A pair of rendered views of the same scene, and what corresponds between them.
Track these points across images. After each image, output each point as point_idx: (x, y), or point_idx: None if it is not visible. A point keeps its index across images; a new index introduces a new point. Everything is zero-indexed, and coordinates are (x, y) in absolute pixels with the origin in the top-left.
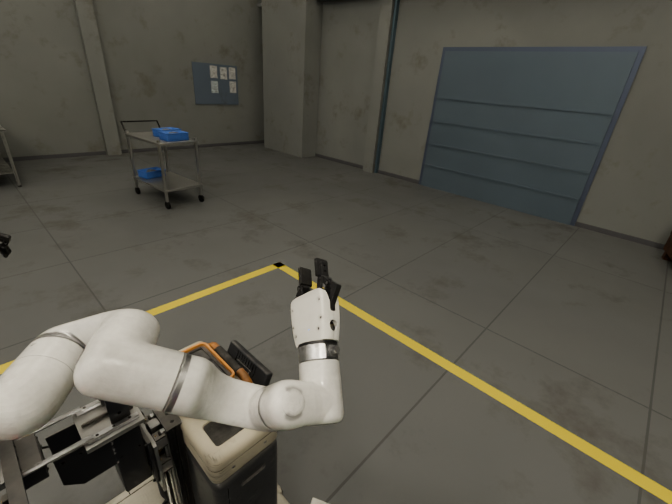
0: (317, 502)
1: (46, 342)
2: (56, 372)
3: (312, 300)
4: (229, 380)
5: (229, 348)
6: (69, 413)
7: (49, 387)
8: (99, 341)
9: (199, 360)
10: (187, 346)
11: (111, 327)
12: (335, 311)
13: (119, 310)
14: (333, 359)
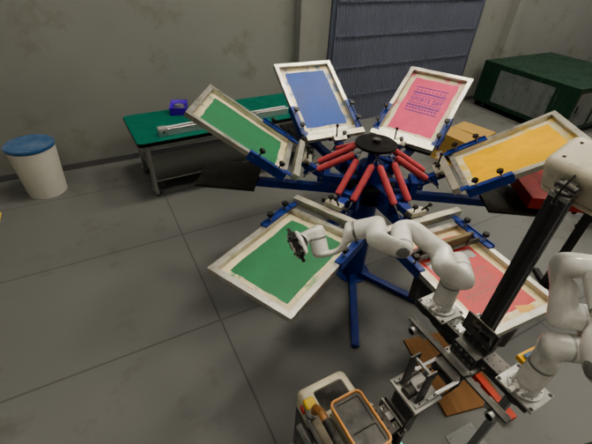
0: (289, 316)
1: (403, 236)
2: (394, 231)
3: (299, 235)
4: (336, 247)
5: None
6: (440, 390)
7: (393, 228)
8: (380, 218)
9: (348, 225)
10: None
11: (379, 223)
12: None
13: (381, 230)
14: None
